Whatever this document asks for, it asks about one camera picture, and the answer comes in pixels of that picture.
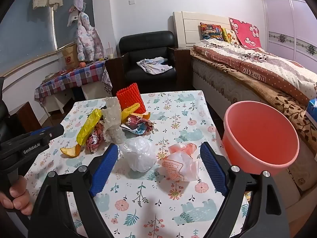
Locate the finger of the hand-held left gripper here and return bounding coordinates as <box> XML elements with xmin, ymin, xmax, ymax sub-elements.
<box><xmin>47</xmin><ymin>125</ymin><xmax>65</xmax><ymax>144</ymax></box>
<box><xmin>23</xmin><ymin>128</ymin><xmax>52</xmax><ymax>137</ymax></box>

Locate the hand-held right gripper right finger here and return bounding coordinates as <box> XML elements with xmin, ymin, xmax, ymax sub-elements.
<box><xmin>200</xmin><ymin>142</ymin><xmax>290</xmax><ymax>238</ymax></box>

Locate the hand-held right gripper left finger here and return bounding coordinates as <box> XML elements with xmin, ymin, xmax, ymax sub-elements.
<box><xmin>26</xmin><ymin>144</ymin><xmax>119</xmax><ymax>238</ymax></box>

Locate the red foil-backed paper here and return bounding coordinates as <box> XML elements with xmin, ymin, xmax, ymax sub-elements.
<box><xmin>85</xmin><ymin>121</ymin><xmax>109</xmax><ymax>154</ymax></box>

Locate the yellow plastic bag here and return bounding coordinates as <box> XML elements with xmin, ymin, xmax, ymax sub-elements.
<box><xmin>76</xmin><ymin>108</ymin><xmax>102</xmax><ymax>146</ymax></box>

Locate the orange and white plastic wrapper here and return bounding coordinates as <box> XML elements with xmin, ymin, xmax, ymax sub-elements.
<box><xmin>162</xmin><ymin>142</ymin><xmax>201</xmax><ymax>182</ymax></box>

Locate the white plastic bag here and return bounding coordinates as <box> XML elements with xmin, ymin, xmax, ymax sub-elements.
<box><xmin>119</xmin><ymin>137</ymin><xmax>158</xmax><ymax>173</ymax></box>

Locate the pink plastic bucket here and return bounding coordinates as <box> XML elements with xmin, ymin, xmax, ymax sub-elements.
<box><xmin>222</xmin><ymin>100</ymin><xmax>300</xmax><ymax>176</ymax></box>

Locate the person's left hand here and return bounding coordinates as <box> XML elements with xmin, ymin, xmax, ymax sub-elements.
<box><xmin>0</xmin><ymin>176</ymin><xmax>34</xmax><ymax>216</ymax></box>

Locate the brown wooden board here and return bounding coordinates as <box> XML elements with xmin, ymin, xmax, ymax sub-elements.
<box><xmin>16</xmin><ymin>102</ymin><xmax>41</xmax><ymax>132</ymax></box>

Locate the orange peel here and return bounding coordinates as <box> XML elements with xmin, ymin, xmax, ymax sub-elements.
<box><xmin>131</xmin><ymin>113</ymin><xmax>151</xmax><ymax>121</ymax></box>
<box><xmin>60</xmin><ymin>144</ymin><xmax>82</xmax><ymax>158</ymax></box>

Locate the white side table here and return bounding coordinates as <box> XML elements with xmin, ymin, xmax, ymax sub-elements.
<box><xmin>43</xmin><ymin>85</ymin><xmax>104</xmax><ymax>114</ymax></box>

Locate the clear bubble wrap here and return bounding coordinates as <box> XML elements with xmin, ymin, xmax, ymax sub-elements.
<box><xmin>100</xmin><ymin>96</ymin><xmax>127</xmax><ymax>145</ymax></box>

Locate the crumpled colourful printed paper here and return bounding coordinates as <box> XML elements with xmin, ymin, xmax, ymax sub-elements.
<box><xmin>120</xmin><ymin>116</ymin><xmax>155</xmax><ymax>137</ymax></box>

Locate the floral bear print tablecloth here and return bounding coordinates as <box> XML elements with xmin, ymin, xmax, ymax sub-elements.
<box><xmin>23</xmin><ymin>90</ymin><xmax>249</xmax><ymax>238</ymax></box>

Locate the plaid tablecloth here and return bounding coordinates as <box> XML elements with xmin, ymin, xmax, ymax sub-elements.
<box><xmin>35</xmin><ymin>59</ymin><xmax>113</xmax><ymax>105</ymax></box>

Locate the brown paper bag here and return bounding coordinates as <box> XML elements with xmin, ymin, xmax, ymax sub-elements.
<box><xmin>61</xmin><ymin>43</ymin><xmax>80</xmax><ymax>71</ymax></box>

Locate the orange foam mesh sleeve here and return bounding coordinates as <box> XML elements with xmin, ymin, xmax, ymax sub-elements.
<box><xmin>116</xmin><ymin>82</ymin><xmax>147</xmax><ymax>114</ymax></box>

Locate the quilted mattress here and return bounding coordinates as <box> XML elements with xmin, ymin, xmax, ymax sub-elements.
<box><xmin>191</xmin><ymin>55</ymin><xmax>312</xmax><ymax>191</ymax></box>

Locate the printed puffer jacket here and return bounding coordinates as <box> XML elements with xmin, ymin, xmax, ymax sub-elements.
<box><xmin>76</xmin><ymin>12</ymin><xmax>104</xmax><ymax>62</ymax></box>

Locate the brown leaf pattern blanket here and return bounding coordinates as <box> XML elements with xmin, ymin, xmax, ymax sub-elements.
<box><xmin>196</xmin><ymin>55</ymin><xmax>317</xmax><ymax>154</ymax></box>

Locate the window with blue blind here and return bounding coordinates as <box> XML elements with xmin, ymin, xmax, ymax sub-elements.
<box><xmin>0</xmin><ymin>0</ymin><xmax>95</xmax><ymax>77</ymax></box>

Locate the white and pink hanging cloth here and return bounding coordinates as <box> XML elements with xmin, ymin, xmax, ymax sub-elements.
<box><xmin>67</xmin><ymin>5</ymin><xmax>82</xmax><ymax>28</ymax></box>

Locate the blue tissue box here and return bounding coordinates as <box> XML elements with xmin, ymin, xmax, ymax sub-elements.
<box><xmin>305</xmin><ymin>98</ymin><xmax>317</xmax><ymax>124</ymax></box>

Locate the white printed cloth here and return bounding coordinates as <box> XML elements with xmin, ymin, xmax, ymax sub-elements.
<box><xmin>137</xmin><ymin>58</ymin><xmax>173</xmax><ymax>75</ymax></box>

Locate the floral patchwork quilt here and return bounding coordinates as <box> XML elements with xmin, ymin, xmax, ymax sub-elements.
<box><xmin>193</xmin><ymin>40</ymin><xmax>317</xmax><ymax>100</ymax></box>

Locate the black leather armchair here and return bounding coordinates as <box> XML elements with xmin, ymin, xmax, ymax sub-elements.
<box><xmin>105</xmin><ymin>30</ymin><xmax>194</xmax><ymax>97</ymax></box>

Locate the pink hanging hat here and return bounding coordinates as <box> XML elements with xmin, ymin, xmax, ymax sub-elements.
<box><xmin>74</xmin><ymin>0</ymin><xmax>88</xmax><ymax>12</ymax></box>

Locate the yellow floral pillow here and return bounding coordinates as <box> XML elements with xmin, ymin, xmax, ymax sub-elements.
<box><xmin>222</xmin><ymin>28</ymin><xmax>239</xmax><ymax>45</ymax></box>

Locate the colourful printed pillow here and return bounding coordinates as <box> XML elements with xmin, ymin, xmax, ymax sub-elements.
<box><xmin>200</xmin><ymin>22</ymin><xmax>223</xmax><ymax>40</ymax></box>

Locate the pink flower print pillow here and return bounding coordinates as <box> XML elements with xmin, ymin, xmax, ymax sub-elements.
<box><xmin>229</xmin><ymin>17</ymin><xmax>262</xmax><ymax>49</ymax></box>

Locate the bed with patterned quilts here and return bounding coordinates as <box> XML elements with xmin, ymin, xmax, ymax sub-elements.
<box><xmin>173</xmin><ymin>11</ymin><xmax>317</xmax><ymax>228</ymax></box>

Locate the lilac wardrobe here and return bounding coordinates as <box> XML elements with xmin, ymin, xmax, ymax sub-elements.
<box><xmin>258</xmin><ymin>0</ymin><xmax>317</xmax><ymax>65</ymax></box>

